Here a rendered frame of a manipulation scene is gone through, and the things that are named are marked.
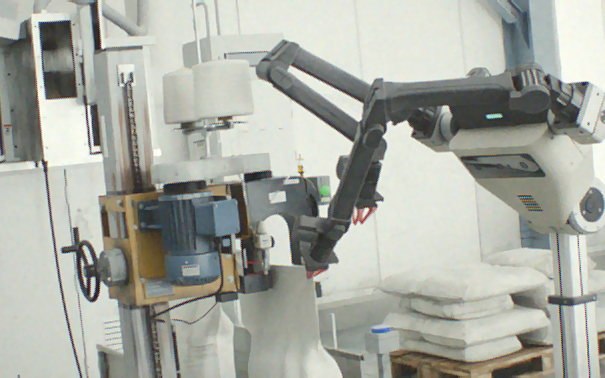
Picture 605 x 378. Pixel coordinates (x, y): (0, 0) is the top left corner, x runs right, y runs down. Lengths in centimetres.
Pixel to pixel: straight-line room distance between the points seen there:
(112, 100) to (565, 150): 126
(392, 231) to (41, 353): 343
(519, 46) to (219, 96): 631
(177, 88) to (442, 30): 566
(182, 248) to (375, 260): 541
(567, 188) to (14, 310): 361
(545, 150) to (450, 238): 593
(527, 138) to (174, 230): 96
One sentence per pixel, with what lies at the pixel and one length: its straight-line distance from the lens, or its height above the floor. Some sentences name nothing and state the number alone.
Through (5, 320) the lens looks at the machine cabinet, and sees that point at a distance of 577.
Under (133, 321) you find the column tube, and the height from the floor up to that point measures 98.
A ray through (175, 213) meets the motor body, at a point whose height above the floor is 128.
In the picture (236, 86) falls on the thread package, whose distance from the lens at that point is 296.
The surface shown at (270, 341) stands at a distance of 328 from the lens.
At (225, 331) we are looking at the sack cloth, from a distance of 370.
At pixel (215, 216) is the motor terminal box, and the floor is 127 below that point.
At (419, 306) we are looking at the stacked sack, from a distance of 617.
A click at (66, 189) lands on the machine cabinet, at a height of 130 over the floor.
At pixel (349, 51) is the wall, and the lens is 818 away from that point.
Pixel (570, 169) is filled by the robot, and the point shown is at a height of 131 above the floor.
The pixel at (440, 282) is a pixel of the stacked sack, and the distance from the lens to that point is 592.
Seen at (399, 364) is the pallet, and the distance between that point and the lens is 642.
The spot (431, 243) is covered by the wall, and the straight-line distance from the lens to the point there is 855.
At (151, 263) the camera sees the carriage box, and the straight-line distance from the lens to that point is 307.
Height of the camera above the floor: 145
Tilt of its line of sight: 3 degrees down
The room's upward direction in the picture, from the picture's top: 5 degrees counter-clockwise
